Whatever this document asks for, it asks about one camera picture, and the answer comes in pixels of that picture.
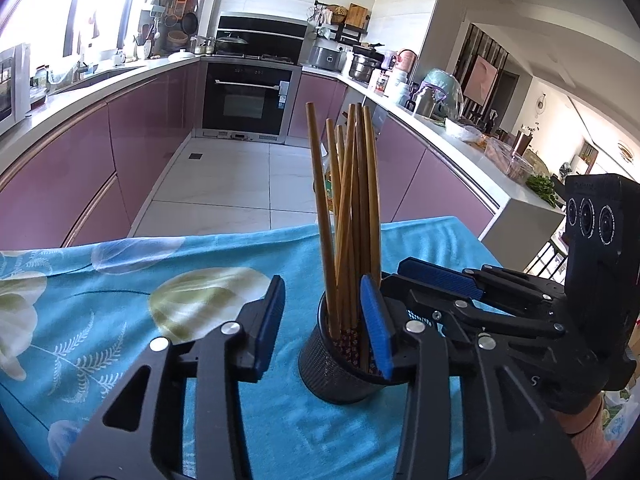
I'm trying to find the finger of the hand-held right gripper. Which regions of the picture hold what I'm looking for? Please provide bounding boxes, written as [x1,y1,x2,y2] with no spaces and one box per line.
[397,256,567,306]
[380,272,566,343]

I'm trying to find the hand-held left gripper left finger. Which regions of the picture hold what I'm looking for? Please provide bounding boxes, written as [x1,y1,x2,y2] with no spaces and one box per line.
[59,274,287,480]

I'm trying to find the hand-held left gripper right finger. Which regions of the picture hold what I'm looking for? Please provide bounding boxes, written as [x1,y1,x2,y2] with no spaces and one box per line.
[359,274,587,480]

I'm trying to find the black metal mesh holder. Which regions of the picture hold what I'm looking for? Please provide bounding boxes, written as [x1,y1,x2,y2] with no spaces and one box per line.
[298,290,401,405]

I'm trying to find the bunch of wooden chopsticks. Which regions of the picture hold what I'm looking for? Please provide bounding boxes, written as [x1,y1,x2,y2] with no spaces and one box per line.
[306,102,383,376]

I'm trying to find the person's right forearm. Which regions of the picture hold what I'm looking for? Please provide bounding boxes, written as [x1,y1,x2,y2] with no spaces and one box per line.
[555,392,616,480]

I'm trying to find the pink base cabinets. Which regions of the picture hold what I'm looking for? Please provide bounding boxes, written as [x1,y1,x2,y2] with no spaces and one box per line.
[0,62,203,248]
[287,72,501,241]

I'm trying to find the green leafy vegetables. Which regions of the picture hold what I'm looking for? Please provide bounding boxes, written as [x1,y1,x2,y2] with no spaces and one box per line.
[525,174,558,206]

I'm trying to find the white plastic bag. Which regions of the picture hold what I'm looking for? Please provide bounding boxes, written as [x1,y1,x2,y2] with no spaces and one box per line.
[600,387,636,441]

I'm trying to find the clear plastic container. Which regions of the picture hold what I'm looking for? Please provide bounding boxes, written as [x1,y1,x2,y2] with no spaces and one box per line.
[485,137,536,183]

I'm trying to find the blue floral tablecloth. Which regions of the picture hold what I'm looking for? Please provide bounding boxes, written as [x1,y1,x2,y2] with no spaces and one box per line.
[0,216,503,480]

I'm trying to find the white bowl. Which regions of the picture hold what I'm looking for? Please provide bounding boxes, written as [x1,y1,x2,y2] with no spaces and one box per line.
[445,117,483,141]

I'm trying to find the steel thermos jug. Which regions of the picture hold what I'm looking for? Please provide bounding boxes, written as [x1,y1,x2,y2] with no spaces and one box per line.
[412,85,436,117]

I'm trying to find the green mesh food cover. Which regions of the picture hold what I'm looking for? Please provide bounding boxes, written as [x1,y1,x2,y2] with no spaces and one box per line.
[420,70,463,117]

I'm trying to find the white plastic jar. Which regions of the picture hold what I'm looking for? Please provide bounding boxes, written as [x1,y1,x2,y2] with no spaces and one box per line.
[387,70,411,101]

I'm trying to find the black built-in oven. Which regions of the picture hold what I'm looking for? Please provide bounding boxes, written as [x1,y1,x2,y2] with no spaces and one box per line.
[201,61,296,137]

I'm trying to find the steel pot with black lid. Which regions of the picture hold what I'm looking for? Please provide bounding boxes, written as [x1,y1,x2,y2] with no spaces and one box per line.
[348,45,385,81]

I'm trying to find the silver rice cooker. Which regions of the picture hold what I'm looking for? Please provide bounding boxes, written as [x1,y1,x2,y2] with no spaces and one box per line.
[307,45,346,72]

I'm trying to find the black wok with lid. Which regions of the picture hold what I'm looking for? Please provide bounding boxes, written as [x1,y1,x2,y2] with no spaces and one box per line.
[214,32,249,55]

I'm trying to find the black range hood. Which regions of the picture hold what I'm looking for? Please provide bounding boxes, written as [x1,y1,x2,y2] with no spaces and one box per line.
[216,11,308,56]

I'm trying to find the kitchen window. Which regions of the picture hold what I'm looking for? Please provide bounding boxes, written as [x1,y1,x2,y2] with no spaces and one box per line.
[0,0,166,61]

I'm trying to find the framed wall picture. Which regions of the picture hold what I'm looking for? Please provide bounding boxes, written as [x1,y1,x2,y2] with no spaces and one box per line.
[465,55,499,103]

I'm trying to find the black wall rack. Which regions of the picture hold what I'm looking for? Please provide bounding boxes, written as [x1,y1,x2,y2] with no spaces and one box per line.
[312,2,371,46]

